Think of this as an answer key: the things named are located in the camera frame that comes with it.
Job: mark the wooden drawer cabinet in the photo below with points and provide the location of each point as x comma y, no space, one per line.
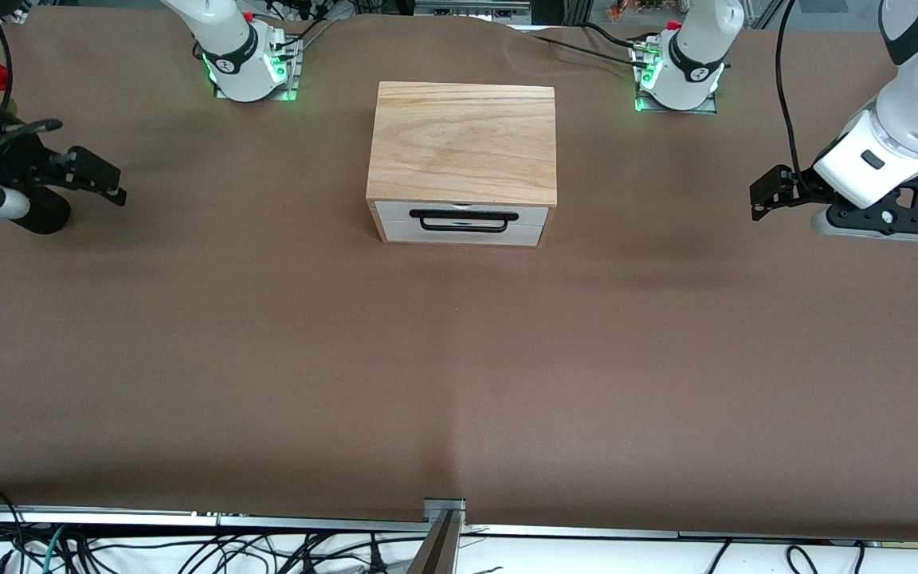
463,139

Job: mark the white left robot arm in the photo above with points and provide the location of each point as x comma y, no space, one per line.
905,119

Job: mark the grey power strip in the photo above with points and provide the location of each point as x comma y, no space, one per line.
471,9

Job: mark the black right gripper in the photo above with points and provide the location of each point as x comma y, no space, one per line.
19,162

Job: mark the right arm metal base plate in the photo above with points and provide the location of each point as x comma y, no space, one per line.
288,89

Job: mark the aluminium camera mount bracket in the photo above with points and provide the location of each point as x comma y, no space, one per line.
445,534

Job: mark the brown table cloth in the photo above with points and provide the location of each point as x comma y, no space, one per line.
459,383

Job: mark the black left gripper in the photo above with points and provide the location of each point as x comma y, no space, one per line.
798,190

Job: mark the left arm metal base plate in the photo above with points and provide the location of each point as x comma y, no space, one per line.
710,110

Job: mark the aluminium table edge rail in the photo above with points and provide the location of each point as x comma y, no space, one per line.
188,520

